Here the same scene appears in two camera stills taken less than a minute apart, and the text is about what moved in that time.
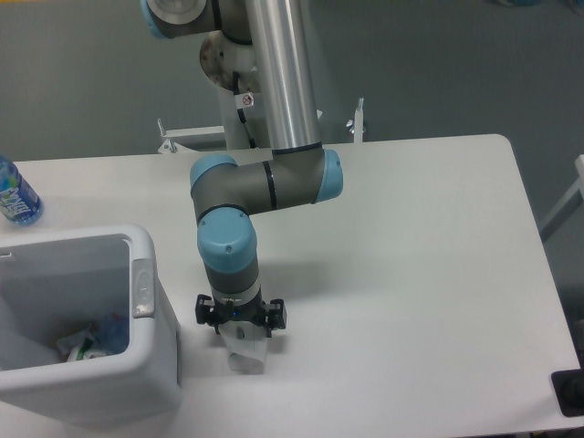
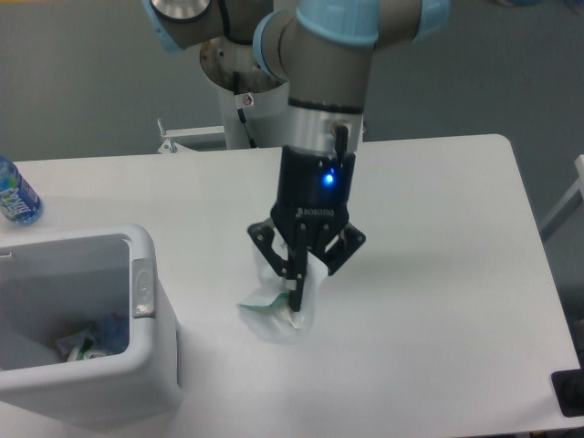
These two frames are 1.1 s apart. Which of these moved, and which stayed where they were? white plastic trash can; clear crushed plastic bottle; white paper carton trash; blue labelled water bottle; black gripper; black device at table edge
Moved: white paper carton trash; black gripper
Stayed: blue labelled water bottle; white plastic trash can; black device at table edge; clear crushed plastic bottle
